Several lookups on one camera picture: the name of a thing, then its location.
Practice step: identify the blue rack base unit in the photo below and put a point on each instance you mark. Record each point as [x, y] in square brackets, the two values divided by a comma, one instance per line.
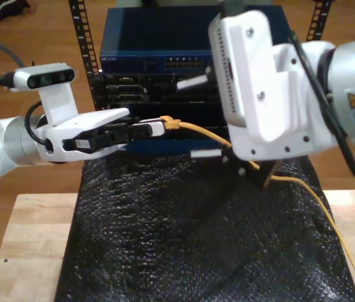
[164, 146]

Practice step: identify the black rack server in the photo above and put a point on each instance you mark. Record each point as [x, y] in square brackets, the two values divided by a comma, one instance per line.
[152, 88]

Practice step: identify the black bubble wrap mat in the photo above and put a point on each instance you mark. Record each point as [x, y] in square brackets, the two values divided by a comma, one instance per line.
[180, 236]

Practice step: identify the dark sneaker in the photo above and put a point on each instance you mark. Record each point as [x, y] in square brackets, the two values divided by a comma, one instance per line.
[7, 7]

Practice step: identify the blue network switch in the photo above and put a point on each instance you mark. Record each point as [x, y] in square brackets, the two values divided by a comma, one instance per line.
[152, 31]

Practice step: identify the black perforated rack post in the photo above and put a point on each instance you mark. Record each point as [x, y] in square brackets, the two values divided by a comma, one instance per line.
[83, 37]
[320, 19]

